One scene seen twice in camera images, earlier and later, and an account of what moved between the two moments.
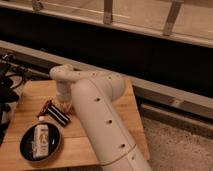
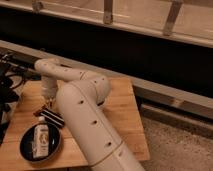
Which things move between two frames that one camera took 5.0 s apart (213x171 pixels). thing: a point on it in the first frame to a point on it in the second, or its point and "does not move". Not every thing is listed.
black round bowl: (27, 138) does not move
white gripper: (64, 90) to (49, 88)
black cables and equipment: (12, 76) does not move
